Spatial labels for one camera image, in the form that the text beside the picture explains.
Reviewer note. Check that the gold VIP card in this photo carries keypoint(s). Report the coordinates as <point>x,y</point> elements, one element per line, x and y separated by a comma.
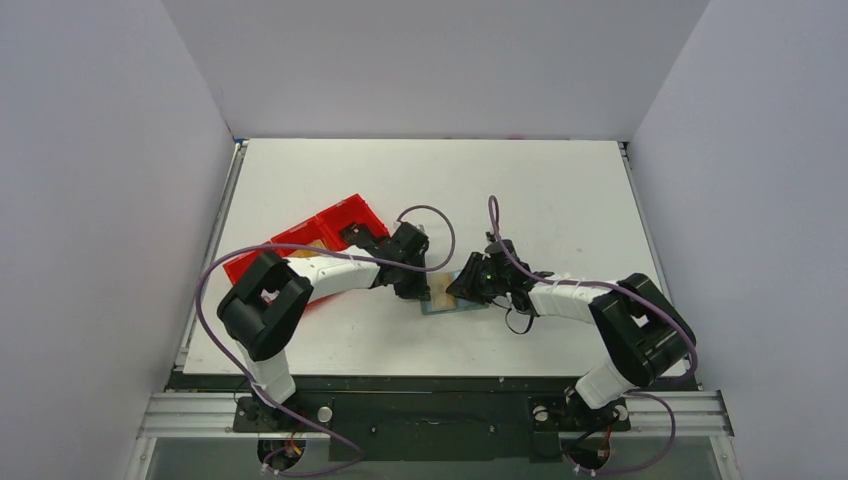
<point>440,299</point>

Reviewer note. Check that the black card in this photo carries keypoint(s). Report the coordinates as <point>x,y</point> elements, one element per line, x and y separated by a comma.
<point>357,234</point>

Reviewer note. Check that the aluminium frame rail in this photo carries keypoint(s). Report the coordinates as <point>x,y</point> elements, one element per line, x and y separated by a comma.
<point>677,435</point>

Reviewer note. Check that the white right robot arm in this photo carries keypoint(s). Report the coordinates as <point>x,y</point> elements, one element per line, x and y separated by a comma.
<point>643,333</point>

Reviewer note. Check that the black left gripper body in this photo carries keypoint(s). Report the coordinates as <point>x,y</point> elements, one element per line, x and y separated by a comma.
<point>411,284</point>

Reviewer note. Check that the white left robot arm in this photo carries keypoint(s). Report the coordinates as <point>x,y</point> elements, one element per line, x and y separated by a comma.
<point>263,309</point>

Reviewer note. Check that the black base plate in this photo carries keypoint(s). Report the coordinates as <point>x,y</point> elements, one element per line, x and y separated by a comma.
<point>416,418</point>

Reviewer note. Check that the red right bin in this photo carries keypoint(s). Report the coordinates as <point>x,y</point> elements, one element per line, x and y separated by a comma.
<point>352,210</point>

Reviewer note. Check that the green leather card holder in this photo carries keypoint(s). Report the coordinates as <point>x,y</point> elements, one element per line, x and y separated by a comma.
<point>463,305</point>

